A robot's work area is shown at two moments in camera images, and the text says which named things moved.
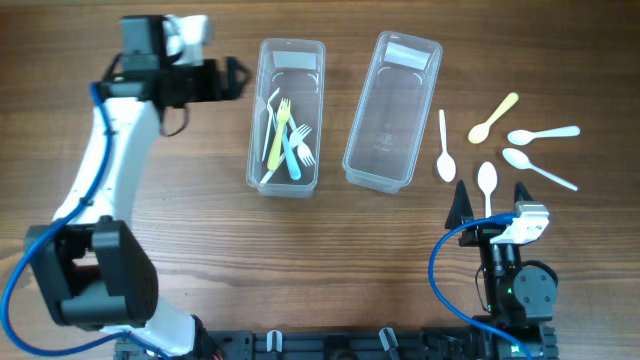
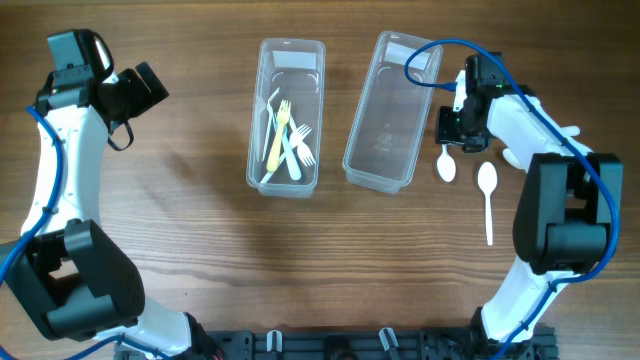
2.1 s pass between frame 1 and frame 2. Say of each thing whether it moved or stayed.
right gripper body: moved
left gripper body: moved
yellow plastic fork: stayed
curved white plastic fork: stayed
